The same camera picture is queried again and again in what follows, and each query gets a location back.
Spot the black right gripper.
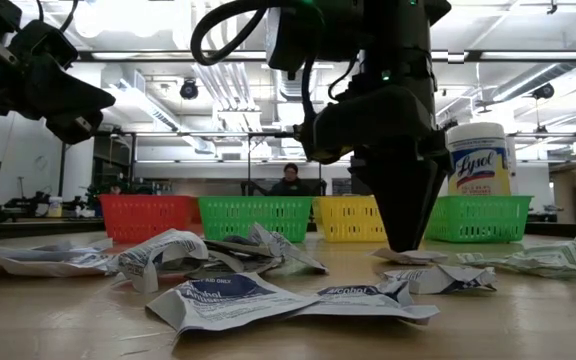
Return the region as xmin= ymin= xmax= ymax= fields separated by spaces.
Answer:
xmin=295 ymin=84 xmax=453 ymax=251

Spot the yellow plastic slotted basket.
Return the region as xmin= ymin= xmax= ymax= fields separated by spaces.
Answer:
xmin=311 ymin=195 xmax=388 ymax=244

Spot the Lysol wipes canister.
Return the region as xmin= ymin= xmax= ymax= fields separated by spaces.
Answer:
xmin=446 ymin=121 xmax=513 ymax=197

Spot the green plastic slotted basket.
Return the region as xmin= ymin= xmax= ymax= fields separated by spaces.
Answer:
xmin=197 ymin=195 xmax=315 ymax=244
xmin=428 ymin=194 xmax=534 ymax=245

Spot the person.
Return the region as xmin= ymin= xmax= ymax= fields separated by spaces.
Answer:
xmin=269 ymin=162 xmax=314 ymax=197

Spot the red plastic slotted basket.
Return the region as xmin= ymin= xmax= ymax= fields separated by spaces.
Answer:
xmin=99 ymin=194 xmax=202 ymax=245

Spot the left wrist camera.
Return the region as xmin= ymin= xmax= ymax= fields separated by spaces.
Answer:
xmin=6 ymin=19 xmax=80 ymax=70

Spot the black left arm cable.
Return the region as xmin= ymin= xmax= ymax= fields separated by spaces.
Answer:
xmin=34 ymin=0 xmax=80 ymax=32

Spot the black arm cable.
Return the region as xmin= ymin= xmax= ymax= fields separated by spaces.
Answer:
xmin=190 ymin=0 xmax=274 ymax=67
xmin=34 ymin=0 xmax=80 ymax=32

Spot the black hanging camera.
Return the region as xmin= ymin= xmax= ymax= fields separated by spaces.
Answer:
xmin=531 ymin=82 xmax=556 ymax=101
xmin=178 ymin=78 xmax=200 ymax=101

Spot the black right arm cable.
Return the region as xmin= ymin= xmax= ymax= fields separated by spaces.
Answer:
xmin=190 ymin=0 xmax=274 ymax=67

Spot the black workstation frame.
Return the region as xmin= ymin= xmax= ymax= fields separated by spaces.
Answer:
xmin=55 ymin=129 xmax=359 ymax=197

